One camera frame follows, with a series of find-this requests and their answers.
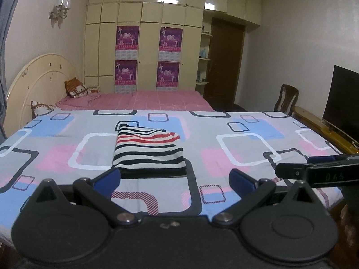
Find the grey curtain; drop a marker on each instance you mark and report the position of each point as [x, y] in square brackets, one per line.
[7, 33]

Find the wooden bed frame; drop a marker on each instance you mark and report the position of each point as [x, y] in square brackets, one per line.
[314, 120]

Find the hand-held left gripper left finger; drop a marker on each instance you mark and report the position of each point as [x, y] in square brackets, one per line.
[106, 180]

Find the black red striped white garment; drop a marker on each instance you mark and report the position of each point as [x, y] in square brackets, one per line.
[148, 151]

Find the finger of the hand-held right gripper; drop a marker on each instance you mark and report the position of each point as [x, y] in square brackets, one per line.
[322, 175]
[322, 159]

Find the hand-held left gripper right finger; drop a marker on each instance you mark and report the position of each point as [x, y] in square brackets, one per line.
[241, 180]

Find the pink bed sheet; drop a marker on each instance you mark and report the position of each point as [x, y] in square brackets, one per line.
[157, 99]

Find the printed blanket with squares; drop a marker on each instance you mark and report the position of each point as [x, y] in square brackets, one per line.
[246, 134]

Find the cream curved headboard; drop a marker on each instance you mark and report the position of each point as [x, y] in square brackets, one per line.
[39, 75]

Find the brown wooden door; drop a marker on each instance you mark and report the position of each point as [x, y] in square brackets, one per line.
[225, 61]

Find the orange patterned pillow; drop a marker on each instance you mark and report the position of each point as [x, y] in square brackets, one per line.
[76, 88]

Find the cream wardrobe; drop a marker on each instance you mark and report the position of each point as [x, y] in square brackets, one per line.
[148, 5]

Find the glass wall lamp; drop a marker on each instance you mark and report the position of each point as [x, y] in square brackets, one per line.
[60, 9]

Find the white patterned pillow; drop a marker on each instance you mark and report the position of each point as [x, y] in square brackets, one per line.
[43, 108]

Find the purple wall poster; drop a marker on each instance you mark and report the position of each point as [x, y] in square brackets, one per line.
[127, 42]
[170, 44]
[167, 75]
[125, 75]

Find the brown wooden chair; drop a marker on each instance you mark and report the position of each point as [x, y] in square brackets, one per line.
[286, 98]

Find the cream corner shelf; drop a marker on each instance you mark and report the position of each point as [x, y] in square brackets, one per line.
[204, 58]

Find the black television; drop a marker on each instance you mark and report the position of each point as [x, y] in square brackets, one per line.
[342, 98]

